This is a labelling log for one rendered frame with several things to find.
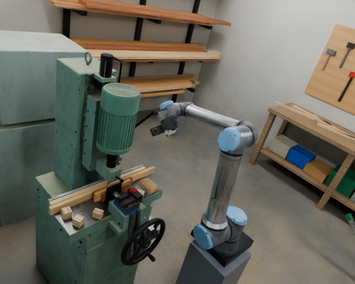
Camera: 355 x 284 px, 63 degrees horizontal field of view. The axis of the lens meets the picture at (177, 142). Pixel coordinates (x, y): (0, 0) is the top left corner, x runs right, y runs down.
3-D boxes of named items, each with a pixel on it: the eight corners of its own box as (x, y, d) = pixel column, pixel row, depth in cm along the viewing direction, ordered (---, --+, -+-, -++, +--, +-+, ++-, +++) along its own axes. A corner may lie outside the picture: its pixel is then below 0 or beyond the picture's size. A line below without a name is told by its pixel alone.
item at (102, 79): (100, 92, 138) (104, 57, 129) (91, 86, 142) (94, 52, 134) (114, 91, 143) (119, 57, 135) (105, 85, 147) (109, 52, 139)
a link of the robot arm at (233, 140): (227, 245, 172) (260, 131, 140) (205, 257, 161) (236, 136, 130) (210, 230, 182) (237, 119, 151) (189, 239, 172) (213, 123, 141)
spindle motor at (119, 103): (109, 159, 137) (118, 99, 122) (89, 141, 146) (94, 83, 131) (138, 150, 149) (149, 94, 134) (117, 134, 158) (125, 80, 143)
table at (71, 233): (79, 258, 129) (80, 249, 126) (47, 216, 144) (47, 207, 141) (172, 206, 171) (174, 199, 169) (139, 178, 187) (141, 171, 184)
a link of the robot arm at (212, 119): (270, 125, 148) (187, 98, 198) (255, 128, 141) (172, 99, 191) (266, 146, 152) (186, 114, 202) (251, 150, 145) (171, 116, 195)
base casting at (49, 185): (85, 253, 147) (86, 240, 142) (34, 189, 176) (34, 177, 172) (150, 216, 178) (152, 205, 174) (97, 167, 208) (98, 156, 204)
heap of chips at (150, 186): (150, 194, 167) (150, 190, 166) (136, 182, 174) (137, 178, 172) (160, 189, 173) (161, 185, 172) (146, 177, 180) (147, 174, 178)
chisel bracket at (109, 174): (109, 186, 153) (111, 173, 149) (94, 171, 160) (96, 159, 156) (120, 181, 158) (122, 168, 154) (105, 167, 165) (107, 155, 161)
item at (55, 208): (50, 215, 138) (50, 209, 136) (48, 212, 139) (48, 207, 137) (154, 172, 186) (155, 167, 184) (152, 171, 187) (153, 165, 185)
